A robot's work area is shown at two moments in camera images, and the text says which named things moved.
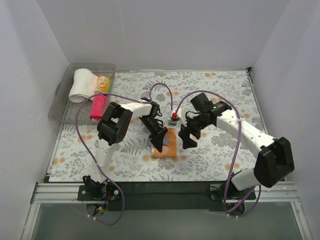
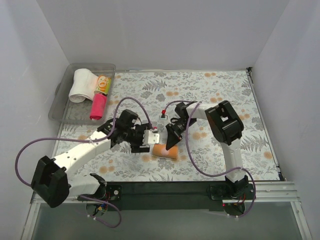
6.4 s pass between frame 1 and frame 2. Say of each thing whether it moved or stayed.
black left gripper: moved
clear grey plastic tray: stayed
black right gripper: moved
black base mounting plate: stayed
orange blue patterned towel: stayed
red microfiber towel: stayed
